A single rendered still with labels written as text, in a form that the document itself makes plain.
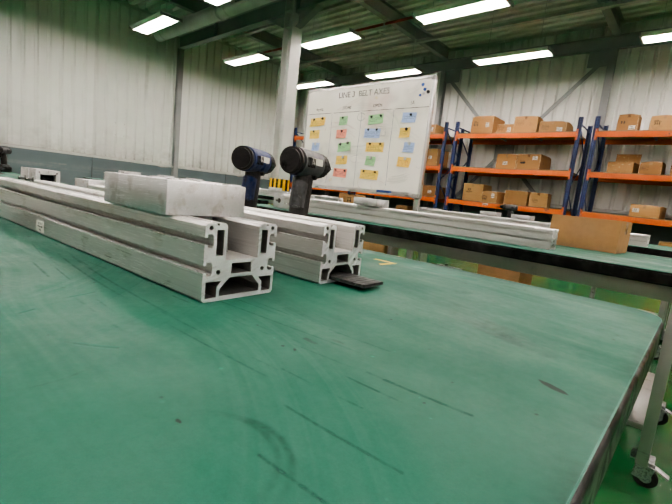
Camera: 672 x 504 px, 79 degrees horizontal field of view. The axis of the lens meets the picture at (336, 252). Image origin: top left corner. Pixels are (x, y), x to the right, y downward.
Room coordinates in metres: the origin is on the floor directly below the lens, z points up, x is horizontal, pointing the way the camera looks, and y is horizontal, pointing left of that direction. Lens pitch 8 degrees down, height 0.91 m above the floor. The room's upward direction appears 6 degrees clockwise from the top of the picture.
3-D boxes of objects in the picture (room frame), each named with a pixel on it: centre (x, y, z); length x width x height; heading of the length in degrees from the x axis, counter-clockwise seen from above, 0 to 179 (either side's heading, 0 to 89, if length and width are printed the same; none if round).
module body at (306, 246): (0.85, 0.31, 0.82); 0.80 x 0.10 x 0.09; 52
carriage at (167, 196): (0.55, 0.22, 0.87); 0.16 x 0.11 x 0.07; 52
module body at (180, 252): (0.70, 0.42, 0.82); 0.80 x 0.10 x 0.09; 52
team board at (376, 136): (4.01, -0.12, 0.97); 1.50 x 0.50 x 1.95; 48
